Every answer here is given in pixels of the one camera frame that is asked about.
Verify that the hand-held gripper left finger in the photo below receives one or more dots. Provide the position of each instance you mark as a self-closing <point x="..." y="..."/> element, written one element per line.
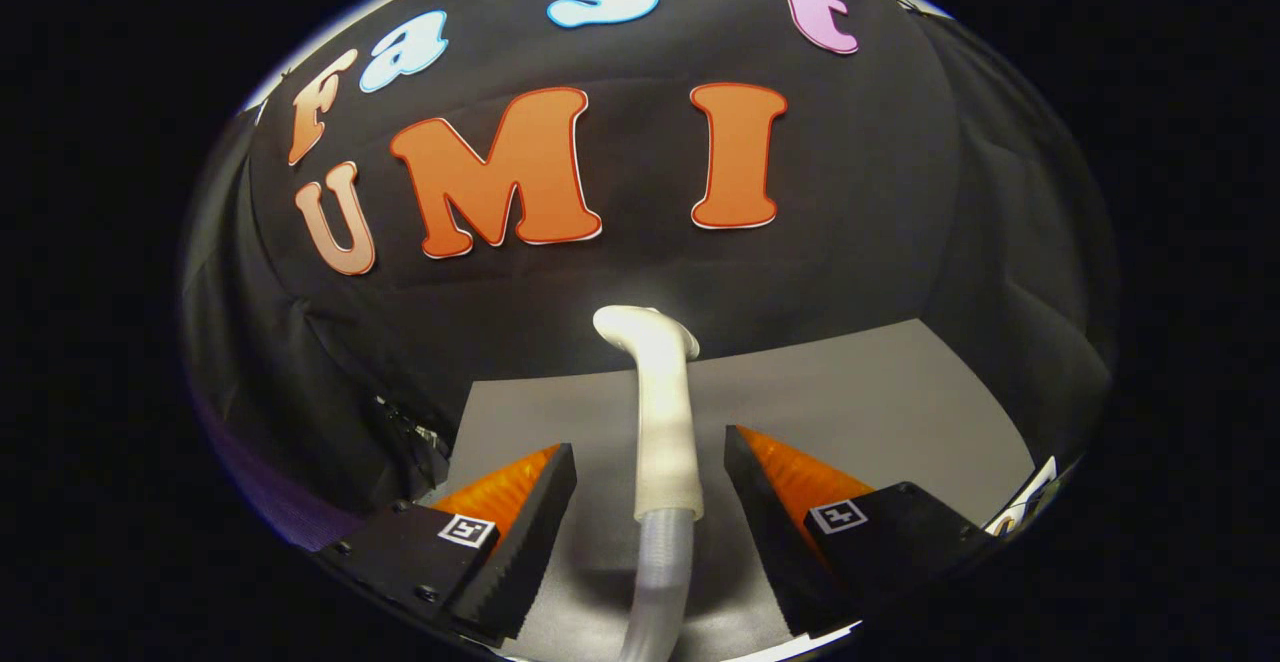
<point x="530" y="542"/>

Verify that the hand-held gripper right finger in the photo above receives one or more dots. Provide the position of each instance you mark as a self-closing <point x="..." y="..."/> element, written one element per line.
<point x="770" y="532"/>

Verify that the grey cabinet with black top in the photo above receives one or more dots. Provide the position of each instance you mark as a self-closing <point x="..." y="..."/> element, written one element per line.
<point x="850" y="412"/>

